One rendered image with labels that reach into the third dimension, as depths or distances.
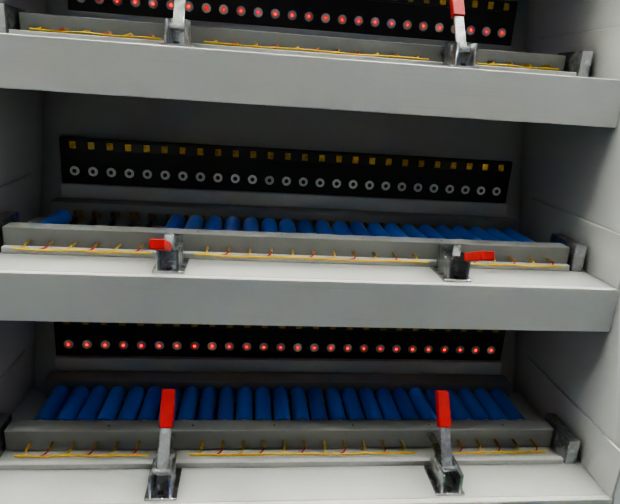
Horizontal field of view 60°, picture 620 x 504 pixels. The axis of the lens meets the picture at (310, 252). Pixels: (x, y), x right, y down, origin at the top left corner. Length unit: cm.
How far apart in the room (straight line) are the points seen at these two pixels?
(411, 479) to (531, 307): 20
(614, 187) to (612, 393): 20
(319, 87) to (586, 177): 31
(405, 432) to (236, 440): 17
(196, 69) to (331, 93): 12
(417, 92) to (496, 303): 21
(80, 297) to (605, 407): 51
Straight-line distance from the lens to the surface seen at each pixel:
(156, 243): 43
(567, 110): 59
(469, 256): 49
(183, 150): 65
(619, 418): 62
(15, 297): 53
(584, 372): 65
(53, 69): 54
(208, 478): 56
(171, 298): 49
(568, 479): 64
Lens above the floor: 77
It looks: level
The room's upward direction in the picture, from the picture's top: 2 degrees clockwise
